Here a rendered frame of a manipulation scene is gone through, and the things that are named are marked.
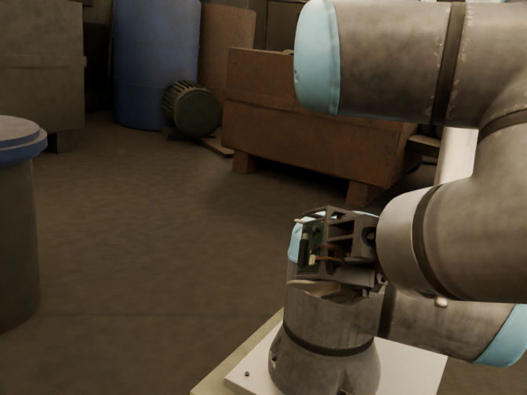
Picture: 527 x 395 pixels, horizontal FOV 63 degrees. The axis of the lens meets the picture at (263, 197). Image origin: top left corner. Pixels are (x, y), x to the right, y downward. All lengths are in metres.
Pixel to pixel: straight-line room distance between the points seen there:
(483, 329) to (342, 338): 0.19
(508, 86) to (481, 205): 0.08
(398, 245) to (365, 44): 0.15
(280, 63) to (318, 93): 1.76
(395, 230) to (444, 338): 0.32
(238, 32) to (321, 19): 3.06
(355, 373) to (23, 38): 1.96
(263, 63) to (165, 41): 1.03
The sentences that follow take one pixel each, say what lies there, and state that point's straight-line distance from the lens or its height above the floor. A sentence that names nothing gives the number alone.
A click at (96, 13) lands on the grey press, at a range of 3.64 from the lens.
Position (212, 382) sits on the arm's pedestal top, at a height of 0.12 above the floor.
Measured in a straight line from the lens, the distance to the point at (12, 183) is 1.00.
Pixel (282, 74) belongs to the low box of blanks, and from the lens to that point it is 2.09.
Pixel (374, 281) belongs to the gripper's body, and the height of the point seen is 0.45.
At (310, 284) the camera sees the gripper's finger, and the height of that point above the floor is 0.40.
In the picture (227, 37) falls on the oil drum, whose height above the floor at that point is 0.67.
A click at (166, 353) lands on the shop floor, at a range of 1.02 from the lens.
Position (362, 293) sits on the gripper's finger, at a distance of 0.47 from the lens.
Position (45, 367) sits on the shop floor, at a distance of 1.02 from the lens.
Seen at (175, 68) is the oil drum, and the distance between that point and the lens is 3.05.
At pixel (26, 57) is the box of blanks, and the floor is 0.48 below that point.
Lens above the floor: 0.65
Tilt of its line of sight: 20 degrees down
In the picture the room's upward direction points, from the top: 7 degrees clockwise
